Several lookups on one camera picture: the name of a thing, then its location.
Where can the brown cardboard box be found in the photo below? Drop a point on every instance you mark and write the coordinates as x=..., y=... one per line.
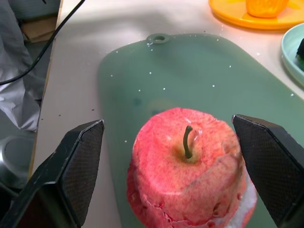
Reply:
x=39, y=29

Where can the orange foam fruit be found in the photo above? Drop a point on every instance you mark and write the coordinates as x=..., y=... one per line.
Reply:
x=263, y=8

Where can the red foam apple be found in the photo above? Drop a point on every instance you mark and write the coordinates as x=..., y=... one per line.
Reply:
x=187, y=171

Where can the grey cloth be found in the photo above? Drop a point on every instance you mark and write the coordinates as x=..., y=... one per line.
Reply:
x=16, y=78

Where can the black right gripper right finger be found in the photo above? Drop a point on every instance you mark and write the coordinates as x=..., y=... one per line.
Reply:
x=268, y=166

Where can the green cutting board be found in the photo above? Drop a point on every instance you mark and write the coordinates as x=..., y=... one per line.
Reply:
x=190, y=83

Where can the dark green item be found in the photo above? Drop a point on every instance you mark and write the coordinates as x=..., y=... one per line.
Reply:
x=300, y=53

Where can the yellow plate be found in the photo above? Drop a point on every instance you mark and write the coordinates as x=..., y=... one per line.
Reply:
x=256, y=20

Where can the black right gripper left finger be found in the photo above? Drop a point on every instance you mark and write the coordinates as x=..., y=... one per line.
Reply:
x=71, y=171

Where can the light green plate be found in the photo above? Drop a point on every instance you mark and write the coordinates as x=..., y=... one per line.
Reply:
x=291, y=52

